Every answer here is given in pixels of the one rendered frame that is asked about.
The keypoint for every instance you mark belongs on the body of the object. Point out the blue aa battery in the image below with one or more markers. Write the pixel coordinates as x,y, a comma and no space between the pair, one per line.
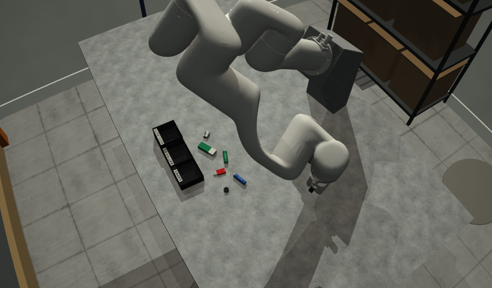
239,179

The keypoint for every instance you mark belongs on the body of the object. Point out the red usb stick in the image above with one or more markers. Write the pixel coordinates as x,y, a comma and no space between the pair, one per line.
220,171

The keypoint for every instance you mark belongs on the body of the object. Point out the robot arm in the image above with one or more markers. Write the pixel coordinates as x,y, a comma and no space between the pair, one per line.
271,39

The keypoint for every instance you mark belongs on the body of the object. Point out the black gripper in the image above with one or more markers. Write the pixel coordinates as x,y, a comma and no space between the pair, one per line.
319,188

